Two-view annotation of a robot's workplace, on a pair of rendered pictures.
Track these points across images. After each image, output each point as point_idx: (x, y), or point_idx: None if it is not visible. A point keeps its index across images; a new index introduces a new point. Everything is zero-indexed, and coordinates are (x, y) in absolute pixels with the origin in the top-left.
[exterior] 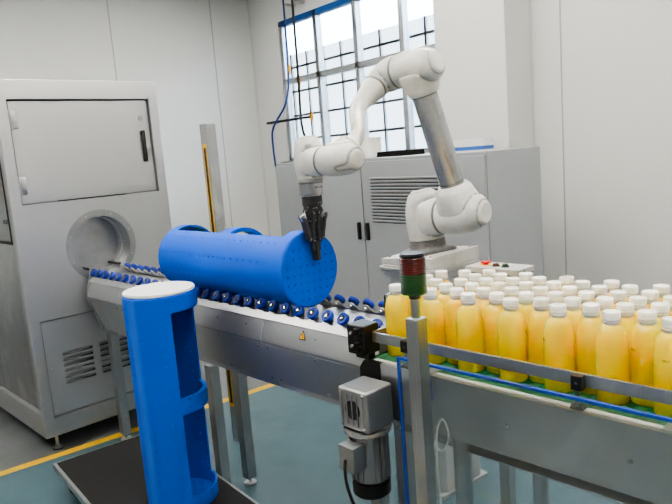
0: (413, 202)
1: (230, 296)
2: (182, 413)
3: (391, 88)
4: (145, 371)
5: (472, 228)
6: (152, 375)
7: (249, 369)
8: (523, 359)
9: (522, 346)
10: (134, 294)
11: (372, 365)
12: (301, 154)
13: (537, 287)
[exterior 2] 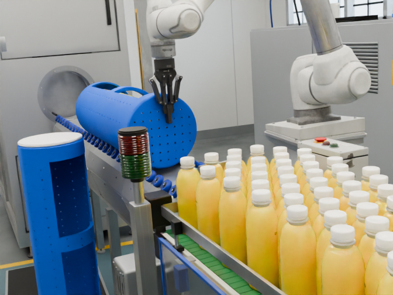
0: (295, 68)
1: (112, 150)
2: (61, 250)
3: None
4: (31, 210)
5: (345, 99)
6: (35, 214)
7: (126, 218)
8: (269, 266)
9: (268, 250)
10: (24, 142)
11: (158, 240)
12: (149, 16)
13: (315, 179)
